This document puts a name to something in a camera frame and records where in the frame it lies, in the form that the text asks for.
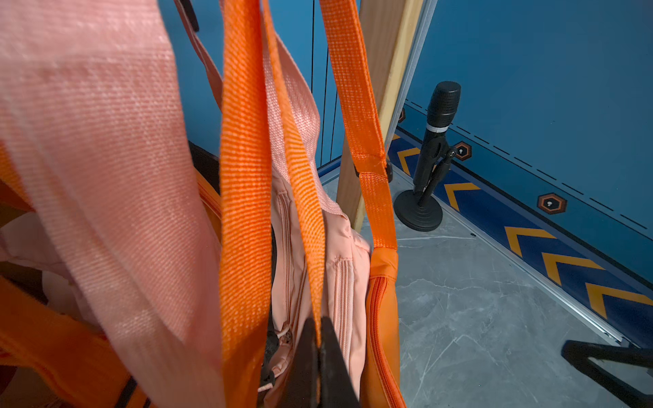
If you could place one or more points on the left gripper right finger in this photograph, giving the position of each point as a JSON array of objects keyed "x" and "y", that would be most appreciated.
[{"x": 336, "y": 388}]

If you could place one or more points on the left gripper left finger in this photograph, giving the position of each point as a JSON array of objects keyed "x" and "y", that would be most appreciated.
[{"x": 301, "y": 389}]

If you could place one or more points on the pink rectangular waist bag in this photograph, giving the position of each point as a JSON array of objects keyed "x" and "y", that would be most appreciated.
[{"x": 289, "y": 252}]

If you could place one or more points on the orange crescent sling bag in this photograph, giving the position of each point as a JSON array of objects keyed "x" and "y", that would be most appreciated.
[{"x": 380, "y": 380}]

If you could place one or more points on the pink crescent sling bag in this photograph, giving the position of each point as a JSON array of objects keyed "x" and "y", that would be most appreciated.
[{"x": 93, "y": 139}]

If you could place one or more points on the black microphone on stand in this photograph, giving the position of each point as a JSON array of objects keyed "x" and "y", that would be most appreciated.
[{"x": 417, "y": 208}]

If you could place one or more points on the wooden garment rack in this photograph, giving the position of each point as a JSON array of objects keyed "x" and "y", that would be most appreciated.
[{"x": 388, "y": 29}]

